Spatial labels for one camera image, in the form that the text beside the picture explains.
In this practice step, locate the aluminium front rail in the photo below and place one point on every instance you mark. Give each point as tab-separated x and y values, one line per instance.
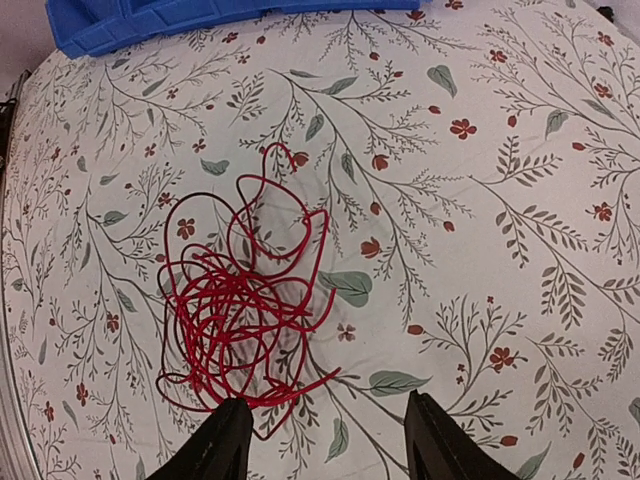
18	460

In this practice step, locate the blue three-compartment plastic bin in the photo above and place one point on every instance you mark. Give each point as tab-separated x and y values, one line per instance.
95	28

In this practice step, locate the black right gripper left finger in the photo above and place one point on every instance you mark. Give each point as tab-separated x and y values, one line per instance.
217	450

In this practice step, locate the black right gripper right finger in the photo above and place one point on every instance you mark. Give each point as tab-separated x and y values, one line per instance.
438	449

